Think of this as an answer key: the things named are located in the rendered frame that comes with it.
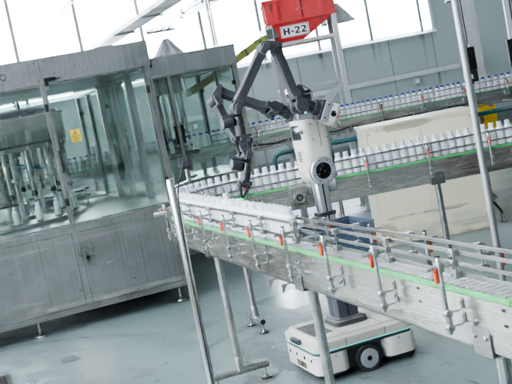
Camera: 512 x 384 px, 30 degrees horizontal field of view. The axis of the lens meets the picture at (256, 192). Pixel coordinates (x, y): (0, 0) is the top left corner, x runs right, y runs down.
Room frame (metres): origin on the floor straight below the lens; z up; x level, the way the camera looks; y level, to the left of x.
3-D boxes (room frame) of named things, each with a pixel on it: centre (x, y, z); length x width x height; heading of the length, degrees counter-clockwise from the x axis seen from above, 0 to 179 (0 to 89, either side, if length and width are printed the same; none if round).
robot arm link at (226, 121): (5.24, 0.06, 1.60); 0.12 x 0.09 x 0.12; 111
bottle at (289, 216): (4.30, -0.13, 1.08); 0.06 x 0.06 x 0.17
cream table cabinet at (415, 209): (9.46, -1.66, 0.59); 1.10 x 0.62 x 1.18; 90
